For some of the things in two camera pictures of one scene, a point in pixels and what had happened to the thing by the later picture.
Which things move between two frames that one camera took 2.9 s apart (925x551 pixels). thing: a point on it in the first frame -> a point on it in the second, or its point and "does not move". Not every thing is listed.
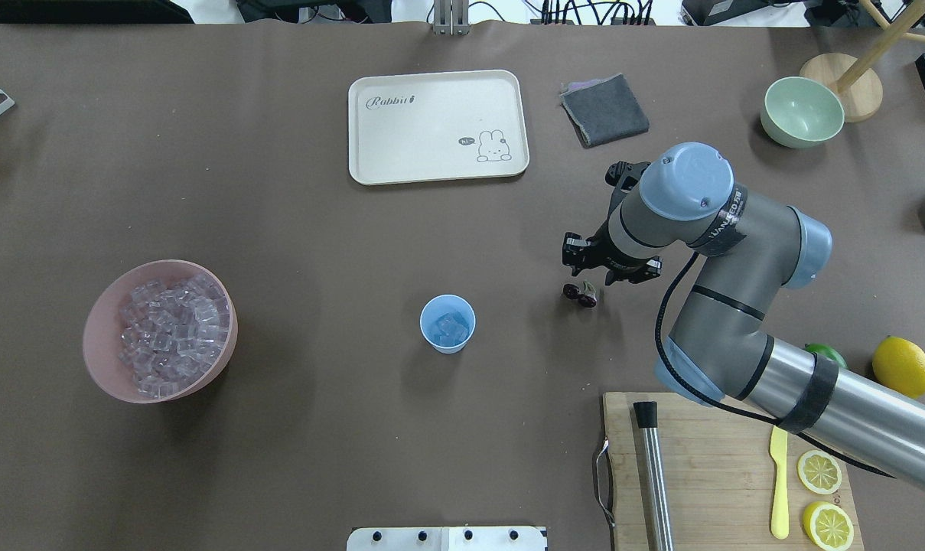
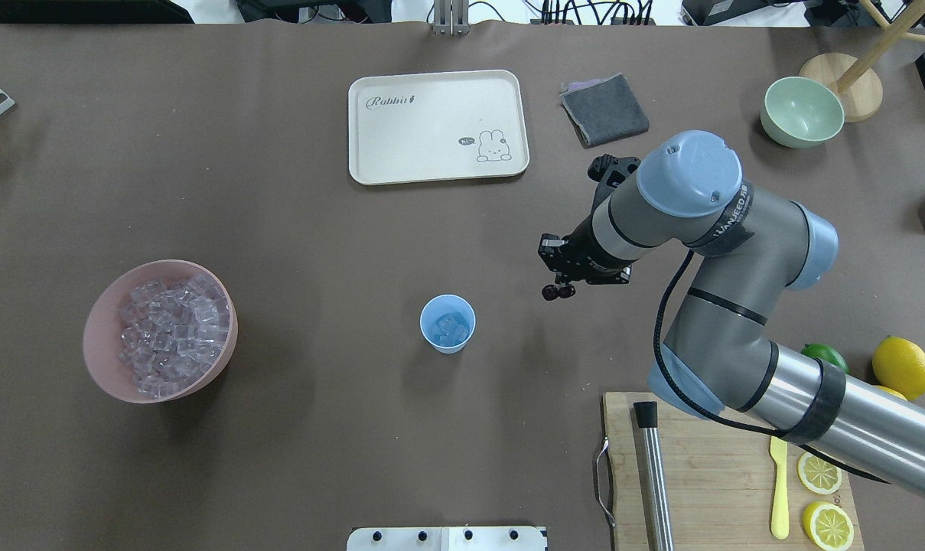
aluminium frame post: [451, 17] does not move
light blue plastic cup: [447, 323] does not move
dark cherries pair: [572, 291] -> [552, 292]
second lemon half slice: [828, 525] does not move
